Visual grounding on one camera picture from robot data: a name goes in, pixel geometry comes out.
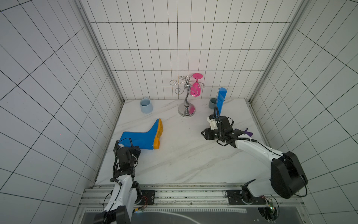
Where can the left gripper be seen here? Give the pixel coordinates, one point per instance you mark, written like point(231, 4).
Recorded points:
point(135, 149)

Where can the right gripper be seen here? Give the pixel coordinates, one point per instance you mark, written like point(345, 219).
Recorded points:
point(211, 134)

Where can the purple cloth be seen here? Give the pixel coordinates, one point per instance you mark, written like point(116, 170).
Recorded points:
point(246, 132)

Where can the blue rubber boot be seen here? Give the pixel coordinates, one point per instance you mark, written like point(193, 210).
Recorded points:
point(221, 98)
point(144, 140)

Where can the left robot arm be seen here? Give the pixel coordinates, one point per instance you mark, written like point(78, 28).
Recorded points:
point(126, 192)

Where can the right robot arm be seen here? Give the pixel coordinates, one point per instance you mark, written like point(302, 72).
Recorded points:
point(286, 177)

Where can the grey-green mug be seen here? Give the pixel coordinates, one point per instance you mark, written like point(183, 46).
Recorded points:
point(212, 103)

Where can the chrome glass holder stand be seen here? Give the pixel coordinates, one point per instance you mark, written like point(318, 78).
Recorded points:
point(185, 109)

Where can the pink wine glass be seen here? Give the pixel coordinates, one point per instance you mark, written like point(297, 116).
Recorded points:
point(196, 88)

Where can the light blue mug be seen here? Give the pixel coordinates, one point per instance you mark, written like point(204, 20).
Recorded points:
point(146, 106)

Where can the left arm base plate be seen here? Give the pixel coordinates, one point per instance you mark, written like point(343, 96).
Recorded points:
point(142, 197)

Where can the aluminium mounting rail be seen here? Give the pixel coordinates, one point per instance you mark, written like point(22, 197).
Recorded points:
point(172, 195)

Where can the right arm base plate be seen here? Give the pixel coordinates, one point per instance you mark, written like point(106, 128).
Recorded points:
point(239, 197)

